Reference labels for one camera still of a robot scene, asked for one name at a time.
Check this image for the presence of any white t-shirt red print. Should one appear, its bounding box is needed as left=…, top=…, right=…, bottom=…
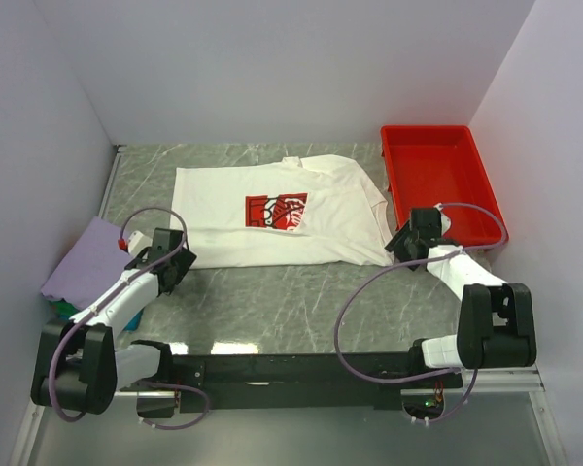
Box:
left=170, top=154, right=393, bottom=269

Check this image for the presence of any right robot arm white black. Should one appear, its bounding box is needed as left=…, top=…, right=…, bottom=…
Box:
left=386, top=204, right=537, bottom=387

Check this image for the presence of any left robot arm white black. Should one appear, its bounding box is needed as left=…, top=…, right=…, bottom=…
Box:
left=30, top=228, right=196, bottom=422

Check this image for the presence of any red plastic bin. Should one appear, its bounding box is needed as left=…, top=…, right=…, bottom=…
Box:
left=380, top=125, right=508, bottom=250

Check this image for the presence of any folded lavender t-shirt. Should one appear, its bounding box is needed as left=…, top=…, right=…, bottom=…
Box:
left=41, top=216, right=132, bottom=310

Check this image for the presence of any folded green t-shirt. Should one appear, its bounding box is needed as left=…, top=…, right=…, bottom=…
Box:
left=48, top=300, right=80, bottom=319

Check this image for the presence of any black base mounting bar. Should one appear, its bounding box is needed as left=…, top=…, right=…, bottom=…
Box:
left=141, top=353, right=463, bottom=410

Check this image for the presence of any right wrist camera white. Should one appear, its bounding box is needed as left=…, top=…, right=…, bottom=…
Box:
left=435, top=204, right=452, bottom=236

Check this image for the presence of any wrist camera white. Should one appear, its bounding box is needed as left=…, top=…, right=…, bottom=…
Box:
left=118, top=231, right=153, bottom=257
left=435, top=204, right=452, bottom=236

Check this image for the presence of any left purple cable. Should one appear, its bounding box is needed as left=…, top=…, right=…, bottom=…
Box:
left=51, top=206, right=210, bottom=431

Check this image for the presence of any purple cable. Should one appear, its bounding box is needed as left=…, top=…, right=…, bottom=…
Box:
left=333, top=202, right=510, bottom=428
left=51, top=206, right=210, bottom=431

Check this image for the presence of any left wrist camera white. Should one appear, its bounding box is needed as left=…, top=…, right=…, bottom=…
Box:
left=118, top=231, right=153, bottom=257

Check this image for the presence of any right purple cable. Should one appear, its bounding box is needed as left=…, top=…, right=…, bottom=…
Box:
left=333, top=202, right=510, bottom=428

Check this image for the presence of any aluminium rail frame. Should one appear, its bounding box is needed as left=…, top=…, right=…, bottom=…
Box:
left=11, top=368, right=566, bottom=465

